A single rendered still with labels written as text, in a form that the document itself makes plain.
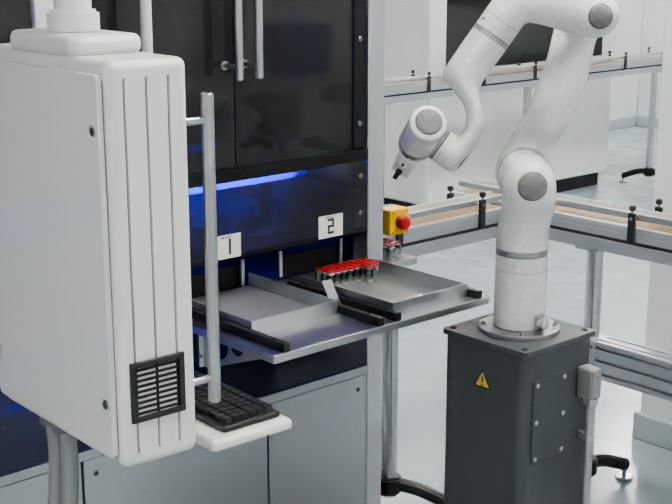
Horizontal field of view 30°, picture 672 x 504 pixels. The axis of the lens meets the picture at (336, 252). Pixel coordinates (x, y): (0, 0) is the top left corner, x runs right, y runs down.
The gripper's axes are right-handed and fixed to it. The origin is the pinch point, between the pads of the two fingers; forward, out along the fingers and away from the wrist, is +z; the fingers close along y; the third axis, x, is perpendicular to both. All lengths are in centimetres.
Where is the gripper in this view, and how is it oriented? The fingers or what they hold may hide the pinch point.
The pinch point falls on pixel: (403, 164)
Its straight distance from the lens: 308.8
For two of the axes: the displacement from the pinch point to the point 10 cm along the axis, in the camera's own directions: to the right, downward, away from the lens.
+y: 5.2, -8.1, 2.6
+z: -1.2, 2.3, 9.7
